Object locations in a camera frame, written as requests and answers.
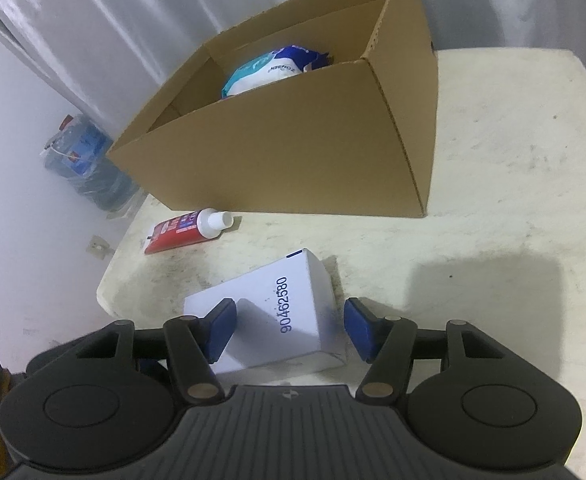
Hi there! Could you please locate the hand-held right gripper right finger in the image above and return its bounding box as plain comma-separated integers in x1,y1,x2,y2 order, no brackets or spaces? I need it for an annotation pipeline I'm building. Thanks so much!
344,297,549,405

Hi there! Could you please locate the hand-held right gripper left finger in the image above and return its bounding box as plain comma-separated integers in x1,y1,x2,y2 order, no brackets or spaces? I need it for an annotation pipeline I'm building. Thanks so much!
28,298,237,405

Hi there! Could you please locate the white carton box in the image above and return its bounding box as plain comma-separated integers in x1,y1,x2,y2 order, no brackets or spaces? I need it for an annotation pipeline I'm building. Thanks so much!
183,247,346,375

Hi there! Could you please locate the brown cardboard box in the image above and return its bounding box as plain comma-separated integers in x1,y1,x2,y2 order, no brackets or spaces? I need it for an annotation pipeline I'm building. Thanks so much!
105,0,440,219

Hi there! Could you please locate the blue white wet wipes pack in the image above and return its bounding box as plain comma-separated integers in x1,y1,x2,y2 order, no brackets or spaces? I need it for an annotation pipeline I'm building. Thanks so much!
221,45,333,99

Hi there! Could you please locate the red tube with white cap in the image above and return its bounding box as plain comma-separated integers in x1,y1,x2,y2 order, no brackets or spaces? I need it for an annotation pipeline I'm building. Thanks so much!
144,208,234,256

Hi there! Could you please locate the blue water jug in bag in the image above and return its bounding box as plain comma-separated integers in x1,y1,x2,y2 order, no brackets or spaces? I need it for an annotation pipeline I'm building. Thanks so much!
40,114,141,212

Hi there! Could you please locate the translucent plastic curtain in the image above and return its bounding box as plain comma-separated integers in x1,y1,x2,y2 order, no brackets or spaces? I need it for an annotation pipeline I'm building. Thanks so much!
0,0,586,126

